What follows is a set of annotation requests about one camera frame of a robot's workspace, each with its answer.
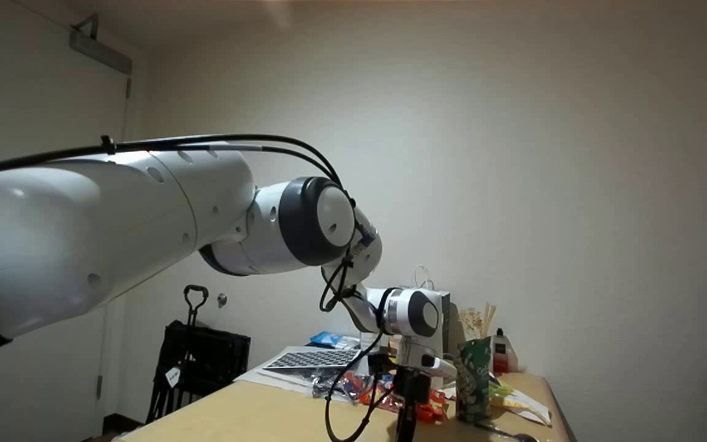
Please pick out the wooden chopsticks bundle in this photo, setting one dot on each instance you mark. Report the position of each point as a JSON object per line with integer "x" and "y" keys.
{"x": 476, "y": 321}

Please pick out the blue snack packet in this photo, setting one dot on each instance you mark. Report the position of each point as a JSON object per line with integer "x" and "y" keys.
{"x": 325, "y": 339}

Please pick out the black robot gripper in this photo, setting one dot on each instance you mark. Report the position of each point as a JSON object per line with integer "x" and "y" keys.
{"x": 410, "y": 384}

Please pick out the green glass bottle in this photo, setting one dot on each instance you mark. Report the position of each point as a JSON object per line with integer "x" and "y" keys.
{"x": 474, "y": 382}

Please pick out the red snack wrapper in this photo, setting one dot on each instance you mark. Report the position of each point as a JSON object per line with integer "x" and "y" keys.
{"x": 435, "y": 408}

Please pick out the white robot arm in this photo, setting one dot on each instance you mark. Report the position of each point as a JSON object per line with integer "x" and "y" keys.
{"x": 84, "y": 228}

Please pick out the yellow green packet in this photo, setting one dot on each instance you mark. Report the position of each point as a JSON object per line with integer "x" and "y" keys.
{"x": 524, "y": 405}

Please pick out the red sauce bottle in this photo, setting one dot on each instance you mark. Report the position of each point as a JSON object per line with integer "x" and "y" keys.
{"x": 505, "y": 354}

